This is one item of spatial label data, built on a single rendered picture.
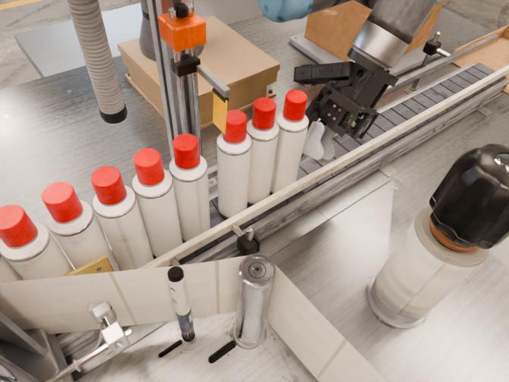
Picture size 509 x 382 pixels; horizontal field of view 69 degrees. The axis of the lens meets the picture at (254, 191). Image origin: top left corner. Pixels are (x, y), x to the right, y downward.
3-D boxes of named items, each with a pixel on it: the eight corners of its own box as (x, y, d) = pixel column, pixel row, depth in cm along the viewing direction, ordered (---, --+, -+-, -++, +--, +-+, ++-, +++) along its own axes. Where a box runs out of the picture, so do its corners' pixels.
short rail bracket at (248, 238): (244, 278, 63) (248, 240, 54) (234, 265, 65) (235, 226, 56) (259, 268, 65) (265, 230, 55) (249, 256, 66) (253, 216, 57)
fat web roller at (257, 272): (244, 356, 50) (252, 299, 36) (226, 329, 53) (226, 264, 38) (270, 336, 52) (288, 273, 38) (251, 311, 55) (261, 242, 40)
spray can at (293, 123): (280, 201, 68) (297, 111, 52) (260, 185, 70) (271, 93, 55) (300, 188, 70) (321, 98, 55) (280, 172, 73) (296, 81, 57)
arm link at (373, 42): (357, 14, 55) (380, 29, 61) (340, 43, 57) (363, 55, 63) (398, 37, 52) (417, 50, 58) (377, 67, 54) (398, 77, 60)
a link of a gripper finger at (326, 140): (313, 179, 66) (341, 136, 62) (291, 158, 69) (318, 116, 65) (322, 178, 69) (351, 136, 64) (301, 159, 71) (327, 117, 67)
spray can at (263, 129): (246, 208, 66) (253, 117, 51) (238, 187, 70) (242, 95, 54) (273, 202, 68) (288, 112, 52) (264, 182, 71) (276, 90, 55)
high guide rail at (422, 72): (98, 233, 53) (95, 228, 52) (95, 227, 54) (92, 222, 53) (496, 40, 99) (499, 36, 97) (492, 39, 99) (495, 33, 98)
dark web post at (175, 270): (186, 345, 51) (171, 283, 37) (179, 334, 52) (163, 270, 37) (197, 337, 52) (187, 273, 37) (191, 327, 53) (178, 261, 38)
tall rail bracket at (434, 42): (426, 102, 99) (456, 44, 86) (404, 89, 102) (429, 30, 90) (433, 98, 100) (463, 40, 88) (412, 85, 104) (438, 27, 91)
